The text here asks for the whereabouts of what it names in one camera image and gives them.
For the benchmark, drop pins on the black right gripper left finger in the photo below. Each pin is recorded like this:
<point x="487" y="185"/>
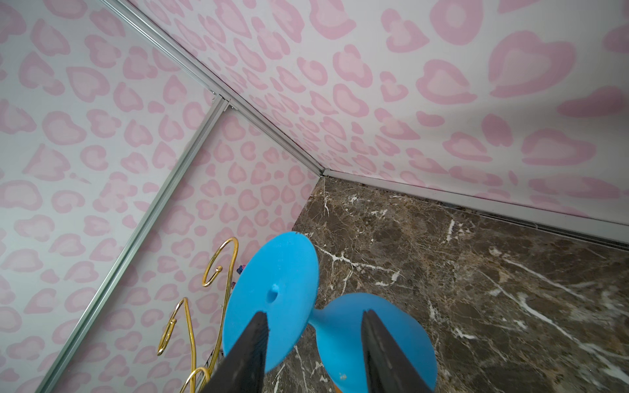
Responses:
<point x="243" y="369"/>

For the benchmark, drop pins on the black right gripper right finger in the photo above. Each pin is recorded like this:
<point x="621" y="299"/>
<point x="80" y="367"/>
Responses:
<point x="387" y="368"/>

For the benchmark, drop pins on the blue wine glass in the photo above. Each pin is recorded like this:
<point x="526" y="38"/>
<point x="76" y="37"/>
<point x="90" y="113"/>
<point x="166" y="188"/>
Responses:
<point x="282" y="281"/>

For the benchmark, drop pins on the aluminium frame strut left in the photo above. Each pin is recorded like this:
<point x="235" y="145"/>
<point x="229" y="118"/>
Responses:
<point x="226" y="97"/>

